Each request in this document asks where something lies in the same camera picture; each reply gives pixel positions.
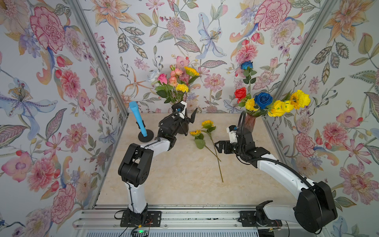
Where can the yellow flower middle right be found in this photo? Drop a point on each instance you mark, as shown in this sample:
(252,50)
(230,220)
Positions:
(279,108)

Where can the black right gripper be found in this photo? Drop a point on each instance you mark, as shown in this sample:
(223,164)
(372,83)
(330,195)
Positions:
(226,145)

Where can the small yellow sunflower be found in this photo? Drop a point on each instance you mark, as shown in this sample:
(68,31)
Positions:
(200,142)

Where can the small yellow flower left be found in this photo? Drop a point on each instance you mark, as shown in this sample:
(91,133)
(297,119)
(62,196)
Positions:
(251,105)

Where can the small tall blue rose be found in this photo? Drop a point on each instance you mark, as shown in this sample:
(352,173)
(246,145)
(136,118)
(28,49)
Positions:
(247,65)

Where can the peach pink flowers cluster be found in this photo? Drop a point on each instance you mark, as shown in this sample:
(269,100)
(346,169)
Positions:
(175,77)

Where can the brown glass vase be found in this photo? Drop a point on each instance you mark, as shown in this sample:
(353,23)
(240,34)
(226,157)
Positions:
(250,122)

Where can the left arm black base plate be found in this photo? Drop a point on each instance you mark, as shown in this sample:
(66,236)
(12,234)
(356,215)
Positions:
(140,219)

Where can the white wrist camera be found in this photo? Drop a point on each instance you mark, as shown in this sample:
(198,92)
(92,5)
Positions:
(180,108)
(231,130)

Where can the red rose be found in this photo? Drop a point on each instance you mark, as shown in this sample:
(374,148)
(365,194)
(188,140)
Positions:
(240,94)

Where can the black microphone stand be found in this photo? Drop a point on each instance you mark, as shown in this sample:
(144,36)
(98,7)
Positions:
(145,135)

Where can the yellow sunflower top of bouquet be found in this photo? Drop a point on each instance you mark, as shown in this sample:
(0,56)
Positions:
(191,72)

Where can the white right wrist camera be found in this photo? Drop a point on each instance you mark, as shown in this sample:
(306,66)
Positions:
(231,130)

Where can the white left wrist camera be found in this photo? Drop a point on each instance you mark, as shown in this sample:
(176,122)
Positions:
(180,108)

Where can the yellow flower far right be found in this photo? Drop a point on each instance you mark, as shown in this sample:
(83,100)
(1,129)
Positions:
(300,100)

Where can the pink rose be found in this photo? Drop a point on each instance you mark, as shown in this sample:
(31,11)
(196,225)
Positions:
(163,79)

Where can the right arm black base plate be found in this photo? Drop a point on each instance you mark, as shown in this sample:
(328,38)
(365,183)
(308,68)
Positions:
(257,219)

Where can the large yellow sunflower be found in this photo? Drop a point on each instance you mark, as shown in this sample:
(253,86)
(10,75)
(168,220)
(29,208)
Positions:
(208,127)

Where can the black cylindrical vase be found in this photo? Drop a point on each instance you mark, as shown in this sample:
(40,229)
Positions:
(183,126)

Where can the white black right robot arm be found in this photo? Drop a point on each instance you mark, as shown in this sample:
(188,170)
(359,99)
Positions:
(314,208)

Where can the blue toy microphone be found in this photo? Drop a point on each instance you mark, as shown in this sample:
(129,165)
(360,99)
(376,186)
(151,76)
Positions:
(135,110)

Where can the large blue rose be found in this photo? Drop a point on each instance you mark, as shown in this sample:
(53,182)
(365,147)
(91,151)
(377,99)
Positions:
(263,100)

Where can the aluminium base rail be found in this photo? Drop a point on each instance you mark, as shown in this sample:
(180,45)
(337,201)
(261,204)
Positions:
(181,221)

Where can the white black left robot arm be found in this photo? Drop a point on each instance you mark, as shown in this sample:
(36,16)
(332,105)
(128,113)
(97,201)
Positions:
(135,166)

